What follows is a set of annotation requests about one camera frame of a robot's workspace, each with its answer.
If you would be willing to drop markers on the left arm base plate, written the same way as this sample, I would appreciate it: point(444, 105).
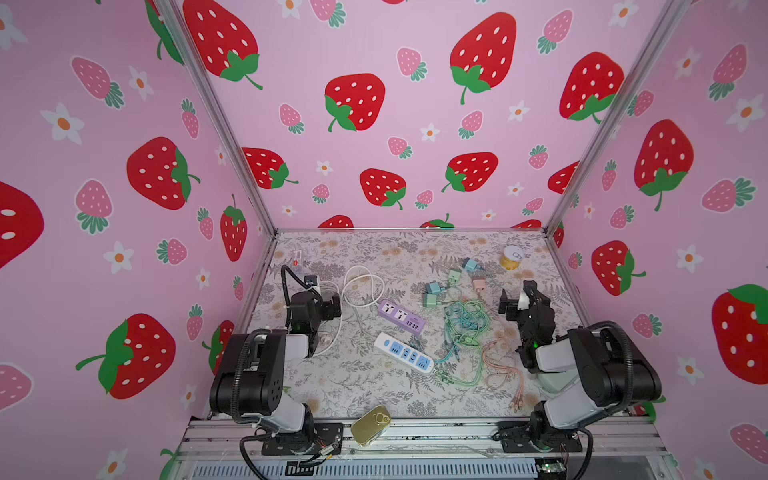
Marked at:
point(322, 439)

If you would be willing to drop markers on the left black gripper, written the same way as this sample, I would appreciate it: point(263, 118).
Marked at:
point(327, 306)

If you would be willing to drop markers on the purple power strip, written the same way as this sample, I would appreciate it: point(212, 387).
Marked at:
point(401, 317)

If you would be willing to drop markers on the white blue power strip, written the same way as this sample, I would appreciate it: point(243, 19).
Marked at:
point(404, 354)

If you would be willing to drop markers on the gold sardine tin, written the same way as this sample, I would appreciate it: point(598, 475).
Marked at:
point(371, 425)

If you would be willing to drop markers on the pale green soap box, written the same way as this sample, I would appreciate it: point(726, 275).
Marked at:
point(556, 382)

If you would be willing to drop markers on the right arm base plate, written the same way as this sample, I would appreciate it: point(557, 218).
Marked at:
point(524, 437)

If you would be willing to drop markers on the blue charger plug far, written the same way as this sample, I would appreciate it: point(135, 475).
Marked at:
point(470, 265)

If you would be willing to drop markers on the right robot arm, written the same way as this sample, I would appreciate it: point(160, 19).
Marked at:
point(611, 375)

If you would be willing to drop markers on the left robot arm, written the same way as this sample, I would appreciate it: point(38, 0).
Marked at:
point(249, 383)

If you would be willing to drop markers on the yellow tin can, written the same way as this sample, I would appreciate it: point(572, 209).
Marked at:
point(512, 257)

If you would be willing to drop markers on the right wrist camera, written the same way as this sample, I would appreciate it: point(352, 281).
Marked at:
point(528, 296)

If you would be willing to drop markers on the aluminium front rail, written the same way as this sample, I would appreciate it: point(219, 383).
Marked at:
point(443, 448)

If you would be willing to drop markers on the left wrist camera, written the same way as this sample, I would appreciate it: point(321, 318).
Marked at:
point(312, 282)

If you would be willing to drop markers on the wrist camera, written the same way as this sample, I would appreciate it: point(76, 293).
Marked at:
point(528, 296)
point(312, 282)

